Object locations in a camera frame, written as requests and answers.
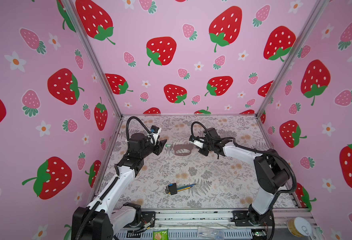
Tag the clear plastic bag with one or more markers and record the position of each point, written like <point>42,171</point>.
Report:
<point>210,233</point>

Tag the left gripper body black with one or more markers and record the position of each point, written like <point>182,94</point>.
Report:
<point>156,149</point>

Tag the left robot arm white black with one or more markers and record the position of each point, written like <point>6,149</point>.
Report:
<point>99,220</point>

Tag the aluminium rail frame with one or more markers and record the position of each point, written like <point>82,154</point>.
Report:
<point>183,224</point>

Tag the green snack packet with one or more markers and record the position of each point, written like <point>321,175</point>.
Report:
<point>161,235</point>

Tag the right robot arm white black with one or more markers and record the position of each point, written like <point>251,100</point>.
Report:
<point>274,174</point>

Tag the black connector with coloured wires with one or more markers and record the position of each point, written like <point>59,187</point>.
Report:
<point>173,189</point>

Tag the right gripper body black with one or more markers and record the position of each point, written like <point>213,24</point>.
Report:
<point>207,147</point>

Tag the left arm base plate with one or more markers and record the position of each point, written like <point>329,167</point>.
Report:
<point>132,218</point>

